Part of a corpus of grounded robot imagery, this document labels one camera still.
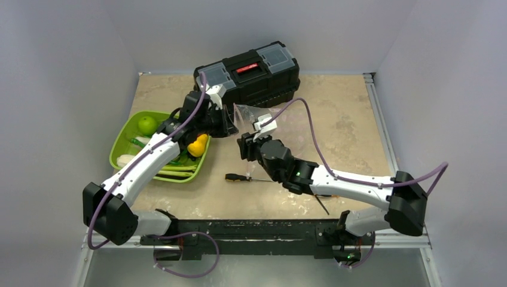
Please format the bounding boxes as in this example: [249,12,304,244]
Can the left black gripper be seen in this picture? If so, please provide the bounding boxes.
[196,104,238,138]

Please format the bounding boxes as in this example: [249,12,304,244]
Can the clear zip top bag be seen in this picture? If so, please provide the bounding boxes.
[227,101,320,179]

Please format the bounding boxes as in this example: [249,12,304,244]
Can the yellow pear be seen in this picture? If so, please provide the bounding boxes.
[187,134,209,157]

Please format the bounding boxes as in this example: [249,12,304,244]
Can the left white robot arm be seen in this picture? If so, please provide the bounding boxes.
[83,86,237,249]

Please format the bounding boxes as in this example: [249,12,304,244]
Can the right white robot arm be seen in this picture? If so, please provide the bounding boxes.
[237,133,428,243]

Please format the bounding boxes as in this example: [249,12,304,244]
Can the black yellow screwdriver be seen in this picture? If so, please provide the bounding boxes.
[225,173,272,182]

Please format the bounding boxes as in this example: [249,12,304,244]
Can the green celery stalks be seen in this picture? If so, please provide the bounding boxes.
[157,165,197,178]

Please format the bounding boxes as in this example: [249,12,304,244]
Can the black plastic toolbox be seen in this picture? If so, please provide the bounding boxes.
[193,41,301,114]

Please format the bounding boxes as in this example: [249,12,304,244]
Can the green apple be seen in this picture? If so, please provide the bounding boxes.
[138,116,159,137]

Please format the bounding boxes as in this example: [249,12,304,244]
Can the orange black pliers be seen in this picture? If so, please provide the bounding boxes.
[313,194,330,215]

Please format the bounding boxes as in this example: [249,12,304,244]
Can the green chilli pepper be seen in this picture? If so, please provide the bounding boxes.
[130,138,145,148]

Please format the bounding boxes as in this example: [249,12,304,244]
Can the green plastic tray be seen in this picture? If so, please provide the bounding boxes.
[109,111,210,183]

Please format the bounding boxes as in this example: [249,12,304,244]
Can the white bok choy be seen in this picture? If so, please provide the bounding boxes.
[115,136,150,168]

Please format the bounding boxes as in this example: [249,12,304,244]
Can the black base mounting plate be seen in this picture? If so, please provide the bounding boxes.
[141,219,375,262]

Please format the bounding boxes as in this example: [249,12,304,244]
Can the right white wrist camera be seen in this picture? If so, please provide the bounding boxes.
[252,114,277,142]

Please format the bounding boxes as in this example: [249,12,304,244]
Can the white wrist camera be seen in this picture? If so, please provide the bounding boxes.
[252,114,277,142]
[205,84,227,110]

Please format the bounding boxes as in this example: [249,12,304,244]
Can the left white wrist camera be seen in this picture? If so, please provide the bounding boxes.
[205,84,227,110]

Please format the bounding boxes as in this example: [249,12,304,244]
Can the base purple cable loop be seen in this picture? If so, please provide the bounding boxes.
[152,231,221,279]

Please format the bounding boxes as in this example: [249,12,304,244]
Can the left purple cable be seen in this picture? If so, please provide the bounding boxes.
[87,71,209,251]

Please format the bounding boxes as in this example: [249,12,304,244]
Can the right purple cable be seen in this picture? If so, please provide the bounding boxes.
[259,97,449,197]

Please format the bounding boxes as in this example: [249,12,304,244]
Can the aluminium frame rails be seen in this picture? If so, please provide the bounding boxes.
[71,72,442,287]

